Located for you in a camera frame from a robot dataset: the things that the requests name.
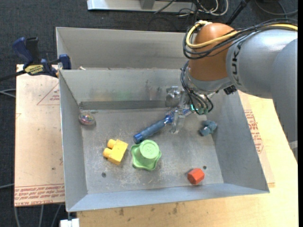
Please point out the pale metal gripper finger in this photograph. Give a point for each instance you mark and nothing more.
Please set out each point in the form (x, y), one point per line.
(174, 126)
(181, 122)

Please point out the blue-grey small toy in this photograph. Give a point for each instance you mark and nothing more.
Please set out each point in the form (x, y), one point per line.
(207, 128)

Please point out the grey metal bin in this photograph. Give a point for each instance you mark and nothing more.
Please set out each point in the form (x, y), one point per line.
(165, 155)

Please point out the green plastic cup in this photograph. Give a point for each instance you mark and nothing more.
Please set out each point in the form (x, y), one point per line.
(146, 155)

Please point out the red faceted block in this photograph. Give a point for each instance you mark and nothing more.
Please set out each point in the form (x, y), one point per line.
(196, 176)

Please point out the yellow toy brick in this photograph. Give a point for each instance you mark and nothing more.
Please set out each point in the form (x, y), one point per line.
(116, 151)

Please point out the clear glass ball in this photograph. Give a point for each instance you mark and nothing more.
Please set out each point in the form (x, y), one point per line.
(87, 118)

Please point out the brown cardboard board, red print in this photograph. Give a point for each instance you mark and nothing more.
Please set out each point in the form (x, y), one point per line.
(38, 138)

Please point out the black cylinder on white bracket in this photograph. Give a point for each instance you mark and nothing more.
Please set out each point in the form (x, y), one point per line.
(230, 89)

